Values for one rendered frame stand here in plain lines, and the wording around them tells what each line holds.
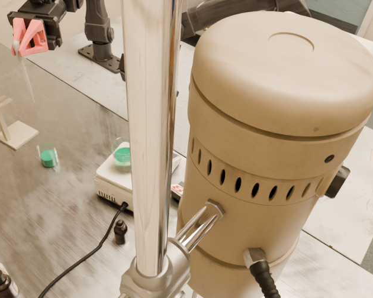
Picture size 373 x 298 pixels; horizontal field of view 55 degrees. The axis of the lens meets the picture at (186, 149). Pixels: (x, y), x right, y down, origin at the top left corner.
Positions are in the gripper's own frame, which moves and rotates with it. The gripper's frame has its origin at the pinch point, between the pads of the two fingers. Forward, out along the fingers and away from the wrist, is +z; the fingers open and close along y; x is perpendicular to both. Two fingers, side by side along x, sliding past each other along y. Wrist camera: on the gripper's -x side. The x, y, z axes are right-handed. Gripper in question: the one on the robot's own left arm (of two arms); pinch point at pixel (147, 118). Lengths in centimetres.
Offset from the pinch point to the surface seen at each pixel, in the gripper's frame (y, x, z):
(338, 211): 41, 33, 6
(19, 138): -24.2, -20.6, 17.0
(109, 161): 4.4, -10.7, 9.6
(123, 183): 11.7, -10.9, 11.4
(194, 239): 57, -41, -12
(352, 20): -92, 262, -73
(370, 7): -79, 255, -85
